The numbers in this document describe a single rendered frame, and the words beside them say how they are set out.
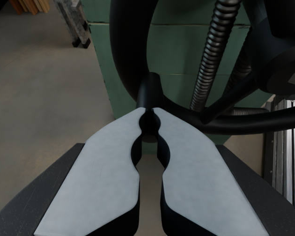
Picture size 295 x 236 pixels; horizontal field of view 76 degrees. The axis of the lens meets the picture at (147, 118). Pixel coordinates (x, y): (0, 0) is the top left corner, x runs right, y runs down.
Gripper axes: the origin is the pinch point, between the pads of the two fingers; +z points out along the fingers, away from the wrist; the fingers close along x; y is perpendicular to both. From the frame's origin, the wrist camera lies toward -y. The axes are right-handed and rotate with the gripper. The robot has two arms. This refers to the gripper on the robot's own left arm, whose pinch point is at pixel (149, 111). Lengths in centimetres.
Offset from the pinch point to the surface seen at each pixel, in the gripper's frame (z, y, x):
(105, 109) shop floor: 83, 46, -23
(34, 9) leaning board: 158, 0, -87
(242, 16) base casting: 24.8, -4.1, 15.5
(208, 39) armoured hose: 12.9, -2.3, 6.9
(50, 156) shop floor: 60, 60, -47
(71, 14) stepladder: 116, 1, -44
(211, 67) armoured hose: 13.6, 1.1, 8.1
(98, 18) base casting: 25.2, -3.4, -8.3
